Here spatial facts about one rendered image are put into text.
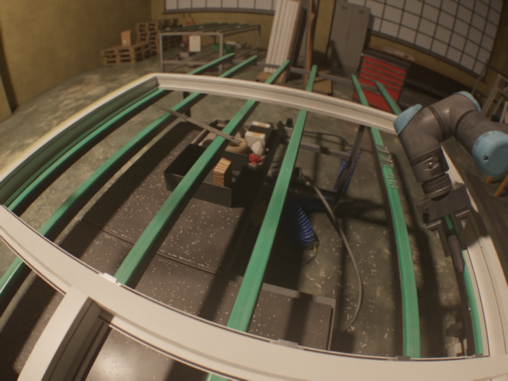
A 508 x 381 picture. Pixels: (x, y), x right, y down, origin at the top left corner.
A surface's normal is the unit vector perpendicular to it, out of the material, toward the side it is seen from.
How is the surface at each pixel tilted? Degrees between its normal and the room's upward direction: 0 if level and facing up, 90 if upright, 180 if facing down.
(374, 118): 90
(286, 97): 90
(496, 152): 91
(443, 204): 65
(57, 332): 0
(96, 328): 0
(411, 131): 73
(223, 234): 0
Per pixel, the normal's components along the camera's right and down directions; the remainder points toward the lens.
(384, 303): 0.07, -0.74
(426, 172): -0.79, 0.22
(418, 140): -0.62, 0.11
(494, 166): -0.22, 0.66
